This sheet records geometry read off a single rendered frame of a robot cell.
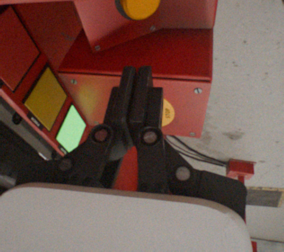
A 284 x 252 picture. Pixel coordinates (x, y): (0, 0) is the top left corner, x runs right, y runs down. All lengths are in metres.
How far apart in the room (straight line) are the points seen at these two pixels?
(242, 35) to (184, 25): 0.90
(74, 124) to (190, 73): 0.15
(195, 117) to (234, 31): 0.90
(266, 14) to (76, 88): 0.95
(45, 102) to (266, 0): 0.97
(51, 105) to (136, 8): 0.13
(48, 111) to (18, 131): 0.12
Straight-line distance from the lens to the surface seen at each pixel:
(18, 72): 0.20
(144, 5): 0.22
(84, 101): 0.27
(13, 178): 0.36
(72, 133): 0.27
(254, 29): 1.13
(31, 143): 0.37
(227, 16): 1.08
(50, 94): 0.23
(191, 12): 0.24
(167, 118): 0.25
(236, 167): 2.25
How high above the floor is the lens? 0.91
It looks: 33 degrees down
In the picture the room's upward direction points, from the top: 166 degrees counter-clockwise
